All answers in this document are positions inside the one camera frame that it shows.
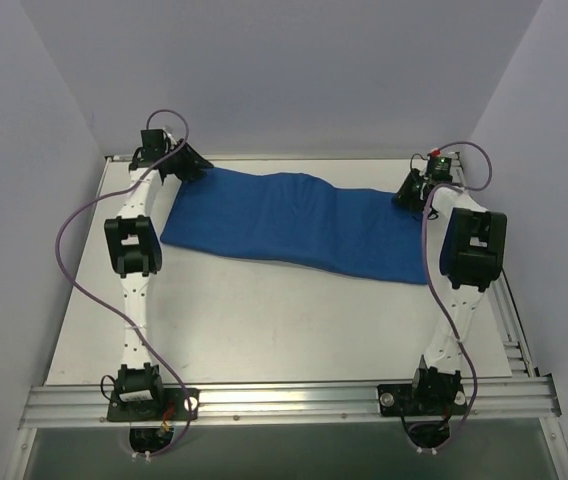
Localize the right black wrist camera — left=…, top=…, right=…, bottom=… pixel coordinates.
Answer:
left=424, top=149, right=453, bottom=183

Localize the aluminium rail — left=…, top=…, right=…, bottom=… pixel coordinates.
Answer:
left=446, top=152, right=540, bottom=379
left=19, top=376, right=561, bottom=429

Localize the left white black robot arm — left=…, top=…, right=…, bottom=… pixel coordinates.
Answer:
left=104, top=128, right=213, bottom=419

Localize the blue surgical cloth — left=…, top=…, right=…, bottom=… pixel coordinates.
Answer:
left=160, top=168, right=426, bottom=285

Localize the aluminium front rail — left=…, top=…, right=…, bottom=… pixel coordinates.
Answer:
left=19, top=376, right=561, bottom=429

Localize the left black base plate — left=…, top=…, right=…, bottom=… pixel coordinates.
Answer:
left=106, top=388, right=200, bottom=423

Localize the aluminium right side rail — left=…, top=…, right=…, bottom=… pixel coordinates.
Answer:
left=446, top=152, right=540, bottom=379

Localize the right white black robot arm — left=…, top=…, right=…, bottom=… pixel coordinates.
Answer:
left=393, top=169, right=507, bottom=413

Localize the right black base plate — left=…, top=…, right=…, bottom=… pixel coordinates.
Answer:
left=376, top=383, right=467, bottom=417

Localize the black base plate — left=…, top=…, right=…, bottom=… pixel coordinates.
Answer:
left=376, top=383, right=467, bottom=417
left=106, top=388, right=200, bottom=423

